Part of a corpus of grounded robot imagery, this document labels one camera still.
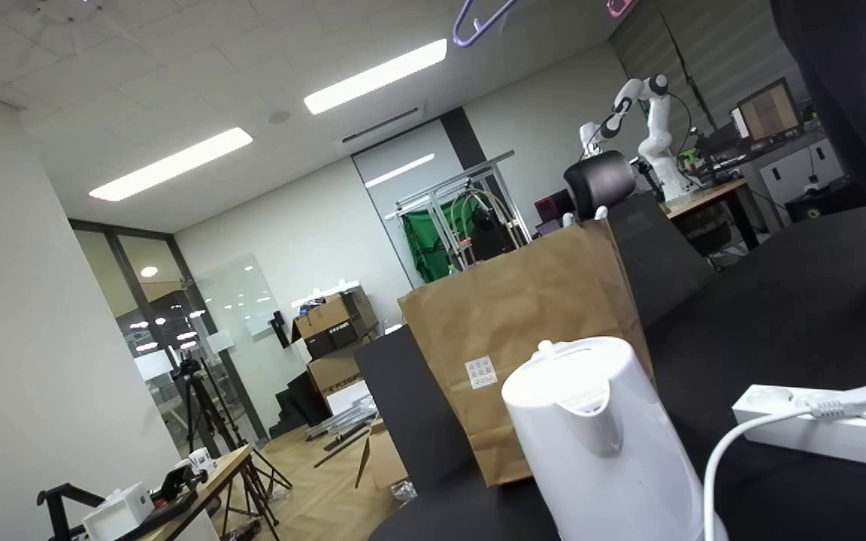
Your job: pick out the black camera tripod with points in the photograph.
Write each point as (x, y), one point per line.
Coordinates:
(195, 402)

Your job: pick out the green cloth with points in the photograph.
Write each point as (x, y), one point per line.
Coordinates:
(422, 245)

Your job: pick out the metal clothes rack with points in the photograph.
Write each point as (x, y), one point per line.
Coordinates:
(458, 179)

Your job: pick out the dark grey panel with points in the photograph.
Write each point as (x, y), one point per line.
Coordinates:
(659, 259)
(405, 402)

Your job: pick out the white electric kettle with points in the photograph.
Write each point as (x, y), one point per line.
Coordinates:
(601, 469)

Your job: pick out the cardboard box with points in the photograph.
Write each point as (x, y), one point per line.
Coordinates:
(337, 315)
(334, 370)

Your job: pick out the grey window blind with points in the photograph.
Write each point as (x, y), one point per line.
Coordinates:
(714, 49)

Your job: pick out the white power strip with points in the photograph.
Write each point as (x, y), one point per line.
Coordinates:
(833, 436)

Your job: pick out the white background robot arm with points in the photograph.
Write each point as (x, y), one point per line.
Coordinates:
(659, 130)

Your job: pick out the black metal stand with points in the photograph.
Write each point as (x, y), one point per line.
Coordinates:
(52, 497)

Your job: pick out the computer monitor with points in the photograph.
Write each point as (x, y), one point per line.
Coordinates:
(767, 109)

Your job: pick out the white box device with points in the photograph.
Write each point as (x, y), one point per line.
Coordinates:
(117, 509)

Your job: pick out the white cabinet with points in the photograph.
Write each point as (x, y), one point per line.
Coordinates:
(794, 170)

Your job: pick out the black office chair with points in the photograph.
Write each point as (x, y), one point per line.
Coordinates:
(598, 181)

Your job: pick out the brown paper bag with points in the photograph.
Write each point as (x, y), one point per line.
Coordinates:
(511, 310)

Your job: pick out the purple plastic clothes hanger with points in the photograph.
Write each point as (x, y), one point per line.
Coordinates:
(458, 39)

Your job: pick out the small wooden table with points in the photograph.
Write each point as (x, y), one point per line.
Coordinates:
(211, 483)

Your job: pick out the wooden desk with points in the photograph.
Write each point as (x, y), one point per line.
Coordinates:
(703, 197)

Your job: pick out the long ceiling light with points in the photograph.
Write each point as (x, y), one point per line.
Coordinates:
(171, 164)
(378, 75)

